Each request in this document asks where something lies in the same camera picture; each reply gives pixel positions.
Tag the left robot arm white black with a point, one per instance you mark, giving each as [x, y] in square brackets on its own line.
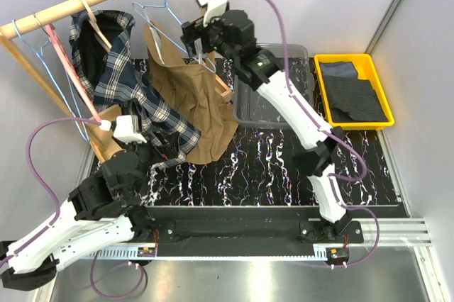
[105, 209]

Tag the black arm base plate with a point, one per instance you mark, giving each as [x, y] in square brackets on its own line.
[235, 233]

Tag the grey plastic bin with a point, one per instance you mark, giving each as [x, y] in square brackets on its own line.
[253, 111]

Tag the aluminium mounting rail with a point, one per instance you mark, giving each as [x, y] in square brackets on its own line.
[390, 231]

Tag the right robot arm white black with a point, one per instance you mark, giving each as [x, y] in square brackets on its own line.
[232, 35]

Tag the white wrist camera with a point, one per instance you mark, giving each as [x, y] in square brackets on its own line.
[213, 9]
[126, 130]

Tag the yellow plastic tray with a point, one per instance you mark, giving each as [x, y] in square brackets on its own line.
[366, 71]

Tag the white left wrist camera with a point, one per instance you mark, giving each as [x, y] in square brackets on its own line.
[126, 130]

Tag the tan brown garment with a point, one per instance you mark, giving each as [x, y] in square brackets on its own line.
[190, 89]

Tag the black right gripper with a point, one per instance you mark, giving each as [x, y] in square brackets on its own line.
[195, 30]

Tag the pink plastic hanger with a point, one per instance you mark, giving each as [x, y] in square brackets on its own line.
[67, 64]

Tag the navy plaid skirt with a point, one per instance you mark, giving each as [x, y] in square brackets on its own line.
[110, 78]

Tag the blue wire hanger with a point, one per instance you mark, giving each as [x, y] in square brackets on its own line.
[166, 8]
[40, 55]

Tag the blue grey folded cloth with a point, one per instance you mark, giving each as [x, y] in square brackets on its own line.
[339, 69]

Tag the wooden clothes rack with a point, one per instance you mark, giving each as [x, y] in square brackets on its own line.
[101, 141]

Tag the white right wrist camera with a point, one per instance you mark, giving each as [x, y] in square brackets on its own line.
[213, 9]

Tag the light wooden hanger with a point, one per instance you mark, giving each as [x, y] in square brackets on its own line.
[100, 37]

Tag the dark grey folded cloth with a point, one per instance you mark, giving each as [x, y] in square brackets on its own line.
[352, 100]

